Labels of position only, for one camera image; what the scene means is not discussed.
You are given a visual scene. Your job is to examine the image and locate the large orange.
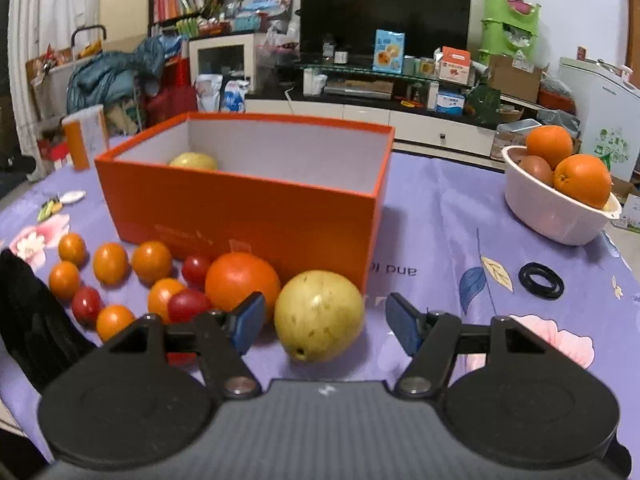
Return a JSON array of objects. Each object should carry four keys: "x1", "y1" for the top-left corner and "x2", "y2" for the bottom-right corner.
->
[{"x1": 205, "y1": 252, "x2": 281, "y2": 325}]

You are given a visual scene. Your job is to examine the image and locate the kumquat hidden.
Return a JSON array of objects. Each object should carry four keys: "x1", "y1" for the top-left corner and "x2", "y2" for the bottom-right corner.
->
[{"x1": 148, "y1": 278, "x2": 186, "y2": 324}]

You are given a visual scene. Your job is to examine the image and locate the yellow passion fruit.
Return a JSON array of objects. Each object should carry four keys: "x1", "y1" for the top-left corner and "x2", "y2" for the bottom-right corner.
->
[{"x1": 273, "y1": 270, "x2": 366, "y2": 363}]

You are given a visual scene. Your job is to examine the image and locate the kumquat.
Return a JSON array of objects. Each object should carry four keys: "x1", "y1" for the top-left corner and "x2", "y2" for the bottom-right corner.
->
[
  {"x1": 96, "y1": 304, "x2": 136, "y2": 342},
  {"x1": 92, "y1": 242, "x2": 129, "y2": 287},
  {"x1": 49, "y1": 261, "x2": 81, "y2": 304},
  {"x1": 131, "y1": 240, "x2": 174, "y2": 285},
  {"x1": 58, "y1": 232, "x2": 88, "y2": 269}
]

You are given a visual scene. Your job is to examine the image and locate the large green-yellow passion fruit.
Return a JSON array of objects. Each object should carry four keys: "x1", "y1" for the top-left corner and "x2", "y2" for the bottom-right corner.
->
[{"x1": 168, "y1": 152, "x2": 218, "y2": 171}]

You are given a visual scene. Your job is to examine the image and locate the red cherry tomato right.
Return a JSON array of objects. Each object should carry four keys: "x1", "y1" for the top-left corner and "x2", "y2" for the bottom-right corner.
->
[{"x1": 167, "y1": 288, "x2": 212, "y2": 367}]

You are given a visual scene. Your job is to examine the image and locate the red cherry tomato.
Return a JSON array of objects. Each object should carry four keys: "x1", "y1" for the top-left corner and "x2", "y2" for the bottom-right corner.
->
[
  {"x1": 70, "y1": 286, "x2": 103, "y2": 328},
  {"x1": 181, "y1": 255, "x2": 213, "y2": 290},
  {"x1": 167, "y1": 288, "x2": 212, "y2": 367}
]

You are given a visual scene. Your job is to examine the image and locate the red cherry tomato back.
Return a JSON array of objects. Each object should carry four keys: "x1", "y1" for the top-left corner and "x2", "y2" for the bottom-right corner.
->
[{"x1": 181, "y1": 255, "x2": 213, "y2": 290}]

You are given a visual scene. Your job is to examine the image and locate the purple floral tablecloth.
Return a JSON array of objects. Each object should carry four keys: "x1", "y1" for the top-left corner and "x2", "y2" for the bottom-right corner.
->
[{"x1": 0, "y1": 134, "x2": 640, "y2": 466}]

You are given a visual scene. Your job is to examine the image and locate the red cherry tomato front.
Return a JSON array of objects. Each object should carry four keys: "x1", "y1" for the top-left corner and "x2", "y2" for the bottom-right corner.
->
[{"x1": 70, "y1": 286, "x2": 103, "y2": 328}]

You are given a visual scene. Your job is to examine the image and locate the orange cardboard box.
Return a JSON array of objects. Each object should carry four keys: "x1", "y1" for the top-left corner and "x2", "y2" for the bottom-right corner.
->
[{"x1": 96, "y1": 113, "x2": 395, "y2": 288}]

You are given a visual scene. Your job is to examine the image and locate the white fruit bowl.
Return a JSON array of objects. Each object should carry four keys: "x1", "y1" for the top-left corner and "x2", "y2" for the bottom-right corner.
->
[{"x1": 501, "y1": 145, "x2": 623, "y2": 246}]

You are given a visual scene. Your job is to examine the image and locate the brown kiwi in bowl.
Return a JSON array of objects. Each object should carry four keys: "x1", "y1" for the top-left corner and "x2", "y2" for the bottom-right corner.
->
[{"x1": 518, "y1": 155, "x2": 553, "y2": 188}]

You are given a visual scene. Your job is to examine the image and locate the white tv cabinet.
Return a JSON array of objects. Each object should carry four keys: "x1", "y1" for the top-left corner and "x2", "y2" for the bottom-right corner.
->
[{"x1": 246, "y1": 96, "x2": 495, "y2": 160}]

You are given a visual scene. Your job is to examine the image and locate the yellow-green key fob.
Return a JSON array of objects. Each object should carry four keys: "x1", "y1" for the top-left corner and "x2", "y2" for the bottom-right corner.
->
[{"x1": 37, "y1": 198, "x2": 63, "y2": 223}]

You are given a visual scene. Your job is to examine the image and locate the orange in bowl front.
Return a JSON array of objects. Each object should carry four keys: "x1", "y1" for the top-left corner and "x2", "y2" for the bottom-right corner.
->
[{"x1": 553, "y1": 154, "x2": 612, "y2": 209}]

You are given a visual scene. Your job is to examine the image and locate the orange in bowl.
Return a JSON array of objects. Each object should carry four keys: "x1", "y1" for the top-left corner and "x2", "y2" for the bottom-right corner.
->
[
  {"x1": 525, "y1": 125, "x2": 574, "y2": 170},
  {"x1": 553, "y1": 154, "x2": 612, "y2": 209}
]

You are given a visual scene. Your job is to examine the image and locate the orange in bowl back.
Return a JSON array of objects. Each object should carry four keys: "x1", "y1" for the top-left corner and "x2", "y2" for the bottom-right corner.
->
[{"x1": 525, "y1": 125, "x2": 574, "y2": 170}]

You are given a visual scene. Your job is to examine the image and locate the white orange carton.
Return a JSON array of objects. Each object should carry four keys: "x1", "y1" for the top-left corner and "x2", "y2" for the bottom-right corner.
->
[{"x1": 437, "y1": 47, "x2": 471, "y2": 84}]

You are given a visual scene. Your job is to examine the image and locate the teal jacket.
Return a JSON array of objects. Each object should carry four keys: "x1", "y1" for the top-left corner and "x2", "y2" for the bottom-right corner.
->
[{"x1": 66, "y1": 35, "x2": 182, "y2": 115}]

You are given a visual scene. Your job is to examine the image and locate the blue snack box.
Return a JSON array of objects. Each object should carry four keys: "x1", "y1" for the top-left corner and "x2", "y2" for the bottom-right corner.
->
[{"x1": 372, "y1": 29, "x2": 405, "y2": 74}]

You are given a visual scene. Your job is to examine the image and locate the green plastic shelf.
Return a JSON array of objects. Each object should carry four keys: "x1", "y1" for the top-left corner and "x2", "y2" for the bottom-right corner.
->
[{"x1": 477, "y1": 0, "x2": 540, "y2": 65}]

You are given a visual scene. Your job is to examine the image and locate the black television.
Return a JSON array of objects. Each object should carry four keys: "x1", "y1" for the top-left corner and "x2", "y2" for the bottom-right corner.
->
[{"x1": 299, "y1": 0, "x2": 471, "y2": 67}]

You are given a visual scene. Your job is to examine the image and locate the white air conditioner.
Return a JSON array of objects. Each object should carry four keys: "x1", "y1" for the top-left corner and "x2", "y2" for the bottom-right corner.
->
[{"x1": 99, "y1": 0, "x2": 149, "y2": 44}]

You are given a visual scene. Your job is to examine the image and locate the black rubber ring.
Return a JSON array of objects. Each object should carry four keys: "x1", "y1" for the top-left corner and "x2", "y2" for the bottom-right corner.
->
[{"x1": 517, "y1": 261, "x2": 566, "y2": 302}]

